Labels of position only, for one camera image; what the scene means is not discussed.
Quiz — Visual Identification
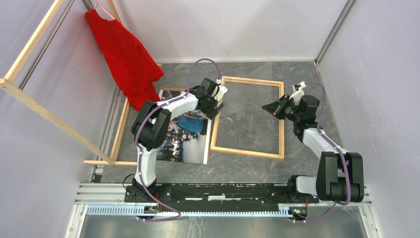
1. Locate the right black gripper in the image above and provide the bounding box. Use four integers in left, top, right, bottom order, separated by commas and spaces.
262, 94, 301, 122

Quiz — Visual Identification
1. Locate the wooden picture frame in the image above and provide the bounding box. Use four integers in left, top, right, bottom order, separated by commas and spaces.
210, 76, 285, 160

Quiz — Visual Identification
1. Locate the clear acrylic sheet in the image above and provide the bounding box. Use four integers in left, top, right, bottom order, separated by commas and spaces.
214, 61, 318, 156

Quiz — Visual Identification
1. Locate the printed colour photo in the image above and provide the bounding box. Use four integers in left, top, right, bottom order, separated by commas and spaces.
157, 110, 211, 165

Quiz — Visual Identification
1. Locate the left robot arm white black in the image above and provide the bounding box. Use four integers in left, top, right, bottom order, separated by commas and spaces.
131, 78, 228, 202

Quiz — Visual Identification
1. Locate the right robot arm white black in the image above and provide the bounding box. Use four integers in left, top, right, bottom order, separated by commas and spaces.
262, 95, 365, 205

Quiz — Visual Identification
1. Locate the red hanging shirt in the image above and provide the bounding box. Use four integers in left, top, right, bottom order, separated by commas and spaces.
85, 10, 164, 111

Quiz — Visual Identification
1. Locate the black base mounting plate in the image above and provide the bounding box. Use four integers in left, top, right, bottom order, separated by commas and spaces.
124, 183, 319, 212

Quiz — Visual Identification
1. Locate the wooden clothes rack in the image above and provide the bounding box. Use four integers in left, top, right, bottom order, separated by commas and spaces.
0, 0, 163, 167

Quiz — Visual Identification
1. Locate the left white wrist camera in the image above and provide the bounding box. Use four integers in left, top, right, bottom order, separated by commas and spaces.
214, 84, 228, 101

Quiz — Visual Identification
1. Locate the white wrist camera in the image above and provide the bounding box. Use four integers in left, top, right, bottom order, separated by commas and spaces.
214, 84, 228, 101
290, 81, 306, 105

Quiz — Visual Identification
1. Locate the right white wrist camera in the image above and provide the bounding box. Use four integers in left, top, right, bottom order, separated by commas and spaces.
290, 81, 306, 105

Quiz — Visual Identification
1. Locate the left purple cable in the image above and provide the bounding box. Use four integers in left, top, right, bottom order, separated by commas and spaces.
134, 58, 222, 223

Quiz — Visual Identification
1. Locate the purple cable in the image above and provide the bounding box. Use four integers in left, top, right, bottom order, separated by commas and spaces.
292, 82, 352, 224
134, 58, 222, 223

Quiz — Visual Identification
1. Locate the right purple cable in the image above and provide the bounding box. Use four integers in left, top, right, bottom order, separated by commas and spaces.
292, 82, 352, 224

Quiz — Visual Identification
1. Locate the aluminium rail base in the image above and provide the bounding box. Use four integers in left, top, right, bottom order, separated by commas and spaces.
65, 183, 382, 238

